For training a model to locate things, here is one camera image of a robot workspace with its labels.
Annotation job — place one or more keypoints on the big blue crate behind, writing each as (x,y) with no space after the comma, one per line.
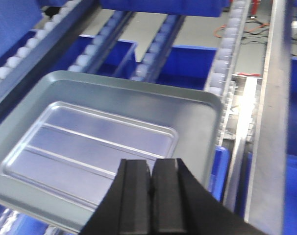
(205,8)

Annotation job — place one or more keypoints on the centre white roller track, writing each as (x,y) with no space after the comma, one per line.
(156,55)

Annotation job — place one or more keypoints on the centre-right white roller track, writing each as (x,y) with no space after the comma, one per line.
(226,55)

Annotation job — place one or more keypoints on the large blue plastic crate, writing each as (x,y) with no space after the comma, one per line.
(16,18)

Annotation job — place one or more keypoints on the silver ribbed metal tray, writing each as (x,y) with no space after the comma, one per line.
(74,152)

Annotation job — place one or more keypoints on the left white roller track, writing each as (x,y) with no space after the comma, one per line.
(22,52)

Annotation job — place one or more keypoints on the centre-left white roller track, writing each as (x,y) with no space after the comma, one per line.
(95,53)

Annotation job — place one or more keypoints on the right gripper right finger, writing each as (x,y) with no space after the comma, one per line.
(182,206)

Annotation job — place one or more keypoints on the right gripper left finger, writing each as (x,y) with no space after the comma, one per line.
(125,209)

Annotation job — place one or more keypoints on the large grey metal tray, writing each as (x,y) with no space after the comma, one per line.
(193,114)

